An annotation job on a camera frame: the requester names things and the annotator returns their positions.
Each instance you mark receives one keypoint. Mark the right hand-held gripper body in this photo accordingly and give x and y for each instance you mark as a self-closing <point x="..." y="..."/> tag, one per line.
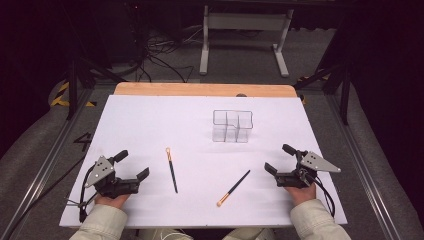
<point x="300" y="175"/>

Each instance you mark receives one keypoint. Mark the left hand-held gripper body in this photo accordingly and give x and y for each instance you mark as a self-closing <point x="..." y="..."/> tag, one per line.
<point x="113" y="186"/>

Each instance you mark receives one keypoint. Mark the makeup brush with gold ferrule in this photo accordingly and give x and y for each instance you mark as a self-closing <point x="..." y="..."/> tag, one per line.
<point x="233" y="188"/>

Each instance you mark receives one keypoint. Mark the person's left hand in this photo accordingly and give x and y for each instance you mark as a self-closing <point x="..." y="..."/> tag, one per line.
<point x="110" y="201"/>

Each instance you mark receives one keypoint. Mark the person's right hand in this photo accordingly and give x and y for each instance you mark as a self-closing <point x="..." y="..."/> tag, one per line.
<point x="301" y="196"/>

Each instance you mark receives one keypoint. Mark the makeup brush with looped head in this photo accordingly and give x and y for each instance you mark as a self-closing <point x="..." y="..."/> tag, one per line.
<point x="172" y="171"/>

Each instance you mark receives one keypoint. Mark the clear plastic organizer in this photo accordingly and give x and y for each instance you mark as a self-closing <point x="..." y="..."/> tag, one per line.
<point x="232" y="126"/>

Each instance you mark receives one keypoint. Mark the white table cover sheet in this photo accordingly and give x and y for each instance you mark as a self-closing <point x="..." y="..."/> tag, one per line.
<point x="200" y="160"/>

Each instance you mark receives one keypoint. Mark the person's beige clothed body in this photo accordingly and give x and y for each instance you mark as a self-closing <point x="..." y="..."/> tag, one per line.
<point x="246" y="234"/>

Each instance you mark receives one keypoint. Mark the black tripod stand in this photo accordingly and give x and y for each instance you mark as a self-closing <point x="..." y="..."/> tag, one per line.
<point x="345" y="96"/>
<point x="72" y="93"/>

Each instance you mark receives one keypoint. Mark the wooden table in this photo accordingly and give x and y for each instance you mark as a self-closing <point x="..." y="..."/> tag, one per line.
<point x="200" y="89"/>

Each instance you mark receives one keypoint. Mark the grey metal stand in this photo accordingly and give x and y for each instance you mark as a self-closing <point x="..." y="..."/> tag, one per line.
<point x="245" y="21"/>

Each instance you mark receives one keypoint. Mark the aluminium floor rail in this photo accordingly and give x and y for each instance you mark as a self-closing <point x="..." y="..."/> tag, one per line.
<point x="46" y="166"/>
<point x="360" y="160"/>

